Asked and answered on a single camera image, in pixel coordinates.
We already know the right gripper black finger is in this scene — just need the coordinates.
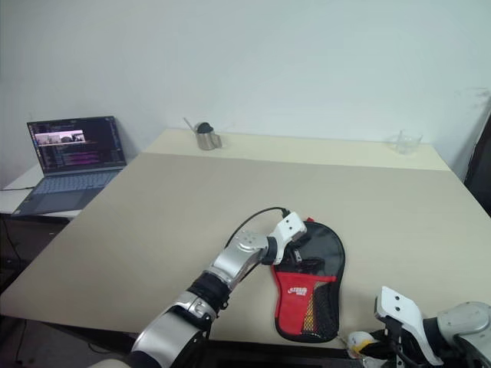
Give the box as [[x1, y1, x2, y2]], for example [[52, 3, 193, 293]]
[[359, 336, 385, 360]]

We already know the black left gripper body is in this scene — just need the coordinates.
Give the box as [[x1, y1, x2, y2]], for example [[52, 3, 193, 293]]
[[282, 231, 312, 266]]

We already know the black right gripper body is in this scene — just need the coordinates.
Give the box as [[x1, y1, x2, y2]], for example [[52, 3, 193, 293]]
[[367, 320, 417, 368]]

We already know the white ball with yellow mark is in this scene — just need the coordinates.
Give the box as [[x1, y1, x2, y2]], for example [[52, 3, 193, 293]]
[[348, 330, 375, 358]]

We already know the black and red paddle case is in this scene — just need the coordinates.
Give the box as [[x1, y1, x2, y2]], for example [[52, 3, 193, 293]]
[[269, 217, 349, 343]]

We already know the stainless steel cup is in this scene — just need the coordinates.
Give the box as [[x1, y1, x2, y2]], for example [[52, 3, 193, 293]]
[[196, 126, 224, 152]]

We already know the clear glass beaker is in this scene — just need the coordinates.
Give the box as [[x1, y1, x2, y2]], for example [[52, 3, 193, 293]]
[[390, 129, 424, 158]]

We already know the black chair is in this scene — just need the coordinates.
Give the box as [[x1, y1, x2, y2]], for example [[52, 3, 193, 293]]
[[463, 110, 491, 216]]

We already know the grey open laptop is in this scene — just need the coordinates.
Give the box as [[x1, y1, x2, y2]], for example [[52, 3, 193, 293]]
[[11, 115, 129, 220]]

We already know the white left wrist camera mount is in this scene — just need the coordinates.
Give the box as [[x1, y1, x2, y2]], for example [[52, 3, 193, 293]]
[[269, 211, 309, 267]]

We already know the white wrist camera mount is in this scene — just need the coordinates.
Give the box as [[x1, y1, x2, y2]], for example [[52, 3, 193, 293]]
[[269, 211, 309, 267], [374, 285, 444, 366]]

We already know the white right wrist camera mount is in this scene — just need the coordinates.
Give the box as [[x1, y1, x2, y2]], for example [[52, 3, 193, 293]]
[[374, 285, 444, 366]]

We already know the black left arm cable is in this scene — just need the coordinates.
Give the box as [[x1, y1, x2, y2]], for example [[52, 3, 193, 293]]
[[223, 206, 289, 247]]

